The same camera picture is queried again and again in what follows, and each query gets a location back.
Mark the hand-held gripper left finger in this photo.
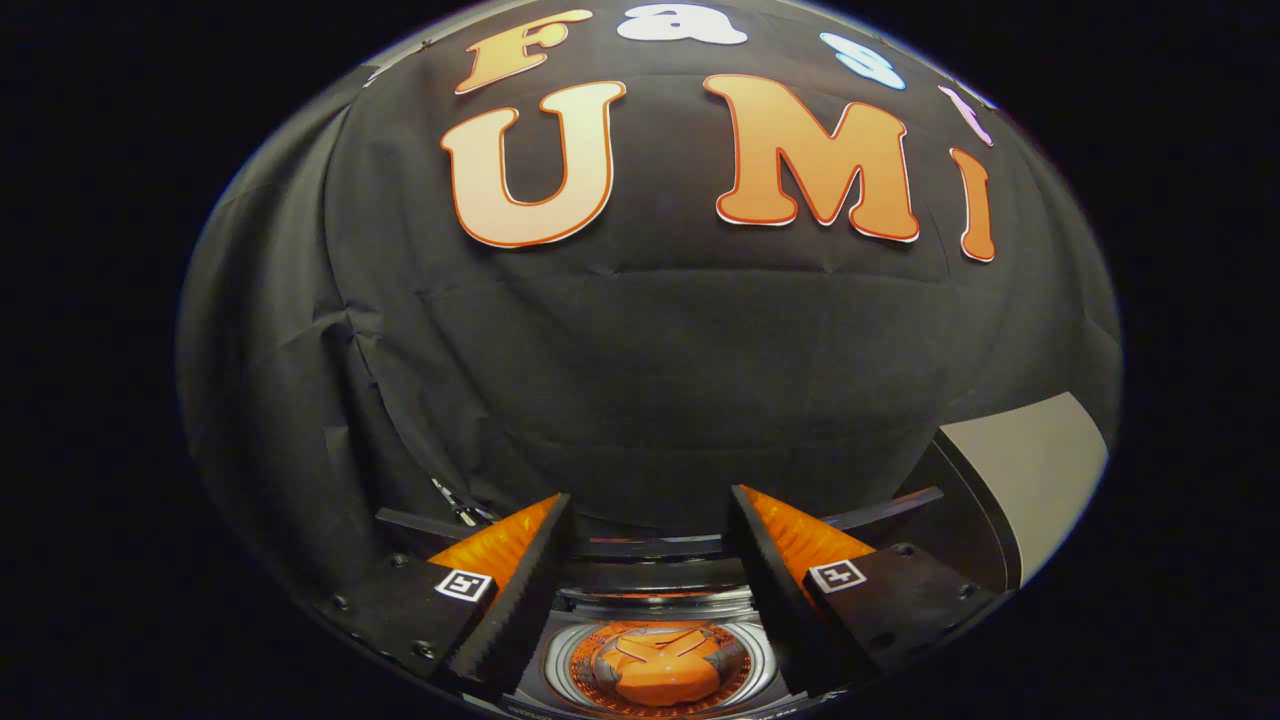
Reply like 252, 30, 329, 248
318, 492, 576, 701

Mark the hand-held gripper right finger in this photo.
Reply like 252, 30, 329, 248
728, 484, 1001, 696

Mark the tinted washing machine lid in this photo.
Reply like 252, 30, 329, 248
375, 485, 946, 591

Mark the yellow polo shirt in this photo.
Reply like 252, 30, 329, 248
592, 622, 749, 707

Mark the beige cabinet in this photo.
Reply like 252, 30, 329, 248
930, 390, 1113, 593

